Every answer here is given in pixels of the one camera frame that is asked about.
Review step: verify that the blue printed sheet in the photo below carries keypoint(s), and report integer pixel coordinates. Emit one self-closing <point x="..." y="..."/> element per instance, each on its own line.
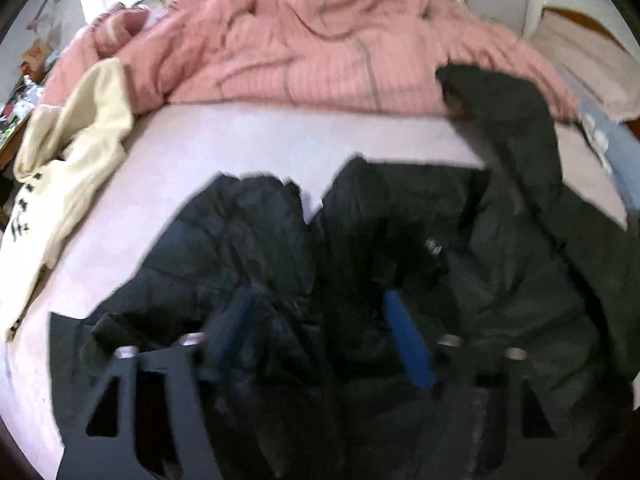
<point x="615" y="145"/>

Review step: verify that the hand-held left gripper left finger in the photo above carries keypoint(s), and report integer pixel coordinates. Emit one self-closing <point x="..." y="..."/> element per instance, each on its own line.
<point x="232" y="330"/>

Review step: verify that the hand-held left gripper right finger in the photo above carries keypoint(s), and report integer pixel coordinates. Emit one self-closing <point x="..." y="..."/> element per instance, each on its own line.
<point x="407" y="340"/>

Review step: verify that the pink quilt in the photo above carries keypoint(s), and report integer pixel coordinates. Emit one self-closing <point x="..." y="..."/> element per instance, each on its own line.
<point x="300" y="50"/>

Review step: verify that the white and wood headboard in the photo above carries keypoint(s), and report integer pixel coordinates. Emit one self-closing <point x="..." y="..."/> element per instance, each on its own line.
<point x="537" y="5"/>

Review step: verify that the beige pillow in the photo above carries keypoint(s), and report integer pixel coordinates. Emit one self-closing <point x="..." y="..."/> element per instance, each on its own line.
<point x="585" y="55"/>

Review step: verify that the black down jacket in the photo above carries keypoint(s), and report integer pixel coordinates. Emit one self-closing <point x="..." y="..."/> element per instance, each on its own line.
<point x="350" y="220"/>

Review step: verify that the cream printed hoodie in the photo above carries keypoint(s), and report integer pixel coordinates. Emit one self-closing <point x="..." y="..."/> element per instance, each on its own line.
<point x="75" y="170"/>

